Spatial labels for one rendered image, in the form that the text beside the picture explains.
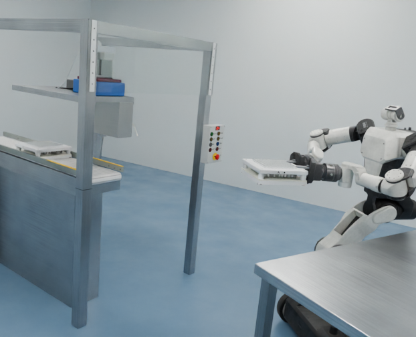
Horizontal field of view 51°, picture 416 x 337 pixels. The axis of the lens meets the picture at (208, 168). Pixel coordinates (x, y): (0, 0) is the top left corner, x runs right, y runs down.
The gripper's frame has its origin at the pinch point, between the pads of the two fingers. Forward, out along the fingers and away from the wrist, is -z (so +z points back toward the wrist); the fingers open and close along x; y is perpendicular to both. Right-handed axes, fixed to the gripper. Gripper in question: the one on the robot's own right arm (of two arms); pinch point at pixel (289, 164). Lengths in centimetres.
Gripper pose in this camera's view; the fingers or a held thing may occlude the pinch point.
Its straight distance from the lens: 226.0
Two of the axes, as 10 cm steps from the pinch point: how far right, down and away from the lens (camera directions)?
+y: -7.3, -2.3, 6.5
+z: 6.8, -0.8, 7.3
